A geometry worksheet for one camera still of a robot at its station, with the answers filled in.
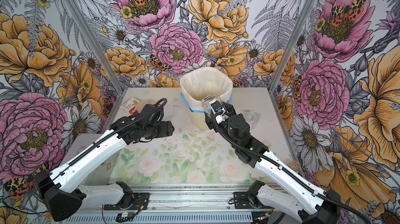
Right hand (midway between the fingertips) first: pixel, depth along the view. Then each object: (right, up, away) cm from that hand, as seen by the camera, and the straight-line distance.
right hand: (213, 110), depth 71 cm
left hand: (-23, -12, +5) cm, 26 cm away
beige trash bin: (-8, -6, +17) cm, 19 cm away
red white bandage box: (-54, +1, +37) cm, 66 cm away
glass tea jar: (-3, +4, -1) cm, 5 cm away
